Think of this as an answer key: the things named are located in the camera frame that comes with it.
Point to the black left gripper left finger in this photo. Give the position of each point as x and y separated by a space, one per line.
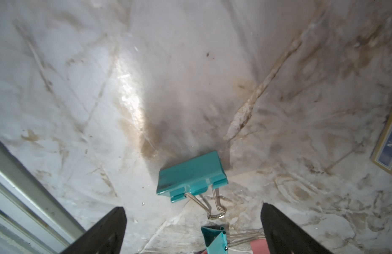
105 237

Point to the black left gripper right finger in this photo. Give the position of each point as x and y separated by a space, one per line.
283 236

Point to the teal binder clip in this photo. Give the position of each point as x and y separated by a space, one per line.
218 241
194 177

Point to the pink binder clip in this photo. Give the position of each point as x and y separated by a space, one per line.
260 246

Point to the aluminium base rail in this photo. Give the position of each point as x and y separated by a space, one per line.
32 221

